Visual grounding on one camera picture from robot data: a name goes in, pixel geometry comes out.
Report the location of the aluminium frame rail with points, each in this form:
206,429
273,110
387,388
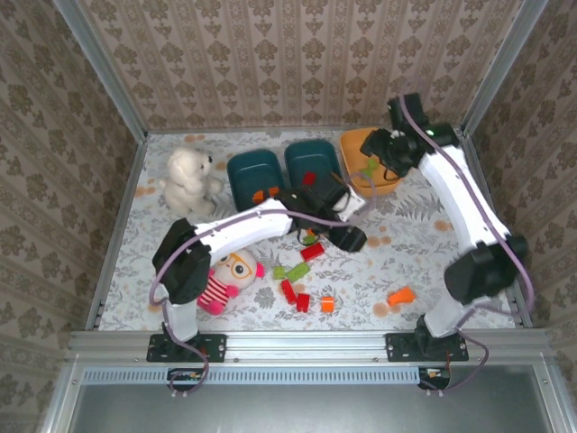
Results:
306,345

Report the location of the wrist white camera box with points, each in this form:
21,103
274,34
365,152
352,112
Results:
397,133
351,205

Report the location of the floral table mat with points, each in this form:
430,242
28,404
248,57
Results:
360,270

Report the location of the orange sloped lego piece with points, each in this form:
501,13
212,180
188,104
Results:
401,297

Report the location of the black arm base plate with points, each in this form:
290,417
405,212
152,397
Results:
216,347
399,347

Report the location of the aluminium side rail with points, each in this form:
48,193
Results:
473,155
130,189

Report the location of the pink plush doll with glasses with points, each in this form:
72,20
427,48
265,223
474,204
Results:
239,268

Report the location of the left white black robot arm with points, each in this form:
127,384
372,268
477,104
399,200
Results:
243,227

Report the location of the red lego brick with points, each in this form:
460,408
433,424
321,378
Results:
313,251
288,292
309,179
303,302

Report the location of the dark teal plastic container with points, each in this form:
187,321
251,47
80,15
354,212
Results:
248,173
311,158

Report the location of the long green lego brick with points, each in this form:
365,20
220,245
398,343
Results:
298,272

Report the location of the orange lego brick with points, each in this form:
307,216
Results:
259,196
327,304

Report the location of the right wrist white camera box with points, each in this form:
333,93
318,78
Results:
397,133

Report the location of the aluminium frame post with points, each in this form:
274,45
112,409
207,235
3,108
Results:
505,67
103,72

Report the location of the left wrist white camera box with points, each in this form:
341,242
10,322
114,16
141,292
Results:
351,205

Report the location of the thin aluminium rail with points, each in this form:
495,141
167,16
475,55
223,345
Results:
270,128

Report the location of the small green lego brick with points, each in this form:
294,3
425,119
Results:
279,273
310,237

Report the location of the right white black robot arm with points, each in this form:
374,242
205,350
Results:
451,189

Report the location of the white plush teddy bear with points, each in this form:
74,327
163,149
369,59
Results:
187,180

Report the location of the orange plastic container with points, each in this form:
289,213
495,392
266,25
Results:
349,153

